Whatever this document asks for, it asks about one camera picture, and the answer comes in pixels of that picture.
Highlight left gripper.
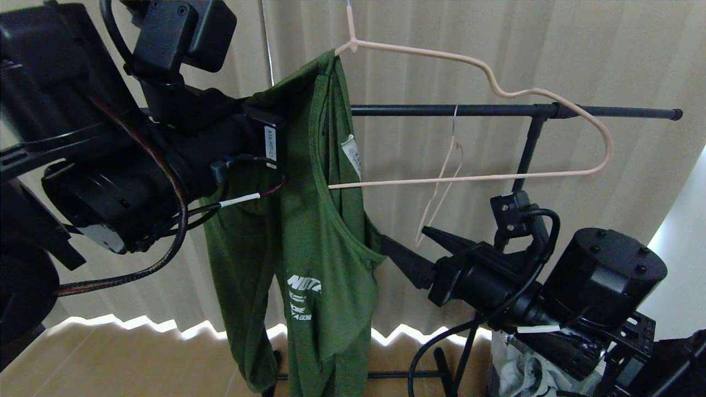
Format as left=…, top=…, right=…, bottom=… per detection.
left=41, top=105, right=287, bottom=254

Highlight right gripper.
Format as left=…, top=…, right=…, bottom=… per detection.
left=381, top=225, right=552, bottom=326

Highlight pink clothes hanger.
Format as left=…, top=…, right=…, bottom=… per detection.
left=414, top=105, right=465, bottom=249
left=328, top=6, right=614, bottom=191

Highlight pale grey shorts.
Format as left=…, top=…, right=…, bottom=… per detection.
left=499, top=345, right=574, bottom=397

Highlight white laundry basket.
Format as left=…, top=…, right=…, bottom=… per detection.
left=488, top=330, right=605, bottom=397

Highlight black clothes rack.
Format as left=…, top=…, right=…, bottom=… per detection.
left=265, top=104, right=683, bottom=397

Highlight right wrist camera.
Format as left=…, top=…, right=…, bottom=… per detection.
left=490, top=190, right=552, bottom=260

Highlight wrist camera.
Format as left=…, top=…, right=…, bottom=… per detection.
left=490, top=190, right=552, bottom=260
left=124, top=0, right=238, bottom=122

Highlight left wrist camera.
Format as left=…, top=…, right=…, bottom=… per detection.
left=124, top=0, right=238, bottom=122

